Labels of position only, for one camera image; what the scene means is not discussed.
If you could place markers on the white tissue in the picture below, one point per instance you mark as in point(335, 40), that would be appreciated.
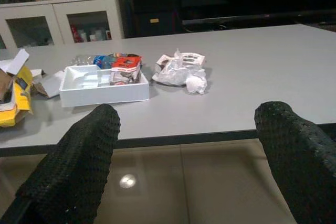
point(195, 83)

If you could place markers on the blue plastic wrapper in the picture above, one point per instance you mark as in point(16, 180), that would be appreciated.
point(101, 60)

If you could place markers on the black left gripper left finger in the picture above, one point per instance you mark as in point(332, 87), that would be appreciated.
point(76, 166)

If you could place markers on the white carton brown print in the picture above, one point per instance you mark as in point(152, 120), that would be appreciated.
point(191, 57)

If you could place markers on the yellow cardboard box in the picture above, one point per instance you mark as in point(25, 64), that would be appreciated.
point(23, 95)

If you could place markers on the black desk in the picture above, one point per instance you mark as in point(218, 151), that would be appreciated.
point(236, 20)

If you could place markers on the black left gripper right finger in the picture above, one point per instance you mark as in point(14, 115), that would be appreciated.
point(302, 161)

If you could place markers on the silver blister pack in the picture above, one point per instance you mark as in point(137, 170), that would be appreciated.
point(80, 60)

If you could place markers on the white glass door cabinet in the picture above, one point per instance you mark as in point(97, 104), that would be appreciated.
point(59, 24)

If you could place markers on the flat white cardboard piece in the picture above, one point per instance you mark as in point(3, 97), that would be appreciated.
point(52, 83)

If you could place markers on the red white carton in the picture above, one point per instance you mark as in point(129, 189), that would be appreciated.
point(124, 68)

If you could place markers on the white plastic bag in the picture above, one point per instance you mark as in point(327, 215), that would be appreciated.
point(173, 73)

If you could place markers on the white moulded tray box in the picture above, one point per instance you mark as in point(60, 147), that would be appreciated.
point(105, 95)

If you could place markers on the yellow label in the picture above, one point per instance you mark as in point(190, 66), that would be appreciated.
point(154, 20)

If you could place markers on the white cardboard flap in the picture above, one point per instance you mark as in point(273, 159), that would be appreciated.
point(18, 60)

